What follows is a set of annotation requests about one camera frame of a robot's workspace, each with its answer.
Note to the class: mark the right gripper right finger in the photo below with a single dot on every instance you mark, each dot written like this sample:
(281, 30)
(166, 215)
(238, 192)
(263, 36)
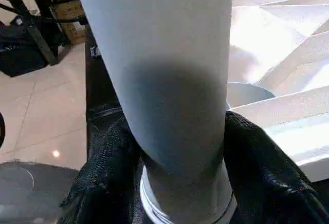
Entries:
(272, 178)

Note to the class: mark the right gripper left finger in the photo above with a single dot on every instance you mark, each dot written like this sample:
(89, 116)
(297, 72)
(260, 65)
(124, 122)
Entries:
(105, 183)

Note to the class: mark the white plastic table top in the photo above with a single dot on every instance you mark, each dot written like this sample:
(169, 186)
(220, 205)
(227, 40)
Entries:
(288, 80)

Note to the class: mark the white plastic table leg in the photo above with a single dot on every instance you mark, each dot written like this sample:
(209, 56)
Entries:
(164, 80)

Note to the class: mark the grey robot leg shell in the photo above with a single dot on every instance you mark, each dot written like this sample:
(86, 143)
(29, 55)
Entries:
(31, 193)

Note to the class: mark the black equipment case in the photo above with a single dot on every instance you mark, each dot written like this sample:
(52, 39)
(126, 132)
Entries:
(23, 49)

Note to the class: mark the brown cardboard box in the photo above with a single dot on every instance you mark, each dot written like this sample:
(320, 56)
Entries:
(69, 21)

